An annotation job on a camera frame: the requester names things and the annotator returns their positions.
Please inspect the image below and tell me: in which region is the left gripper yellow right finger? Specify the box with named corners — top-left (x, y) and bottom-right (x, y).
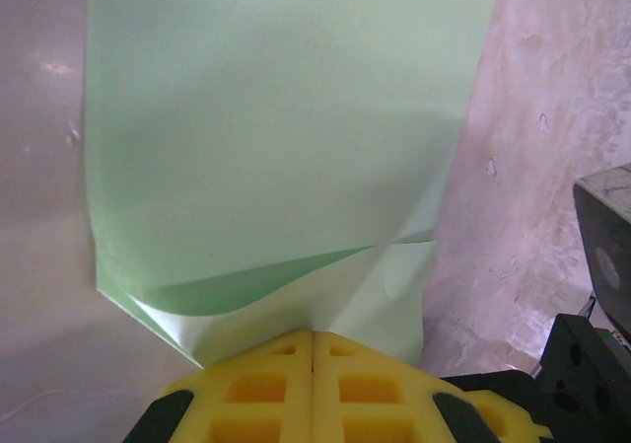
top-left (314, 330), bottom-right (499, 443)

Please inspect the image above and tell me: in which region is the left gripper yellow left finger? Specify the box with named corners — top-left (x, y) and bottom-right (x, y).
top-left (130, 329), bottom-right (314, 443)

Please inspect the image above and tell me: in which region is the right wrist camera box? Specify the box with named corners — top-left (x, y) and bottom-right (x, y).
top-left (571, 164), bottom-right (631, 345)

